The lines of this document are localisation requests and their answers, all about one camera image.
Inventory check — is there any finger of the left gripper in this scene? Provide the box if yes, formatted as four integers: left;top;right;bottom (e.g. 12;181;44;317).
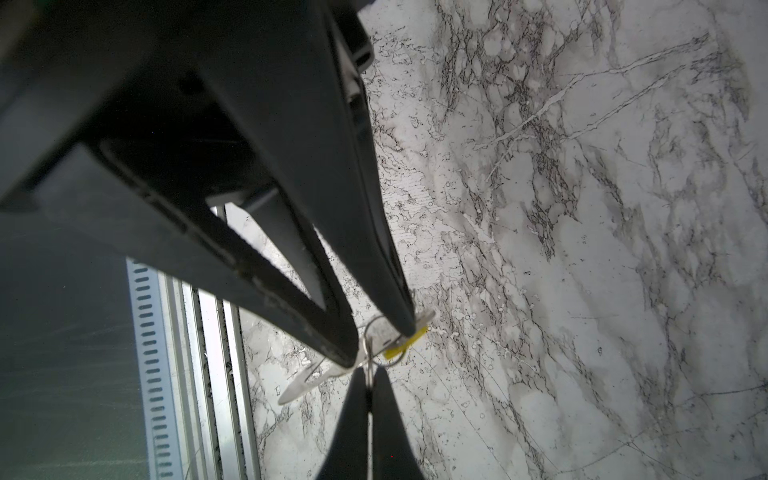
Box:
199;1;416;335
32;140;358;367

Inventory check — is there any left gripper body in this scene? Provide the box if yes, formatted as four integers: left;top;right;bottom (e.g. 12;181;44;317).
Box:
1;1;373;210

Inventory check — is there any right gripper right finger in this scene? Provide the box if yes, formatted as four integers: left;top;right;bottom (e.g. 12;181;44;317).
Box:
370;368;425;480

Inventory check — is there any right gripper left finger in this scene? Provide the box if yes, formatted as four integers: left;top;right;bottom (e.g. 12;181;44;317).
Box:
316;368;369;480

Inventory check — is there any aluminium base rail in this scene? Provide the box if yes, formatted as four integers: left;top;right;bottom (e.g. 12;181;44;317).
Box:
124;203;263;480

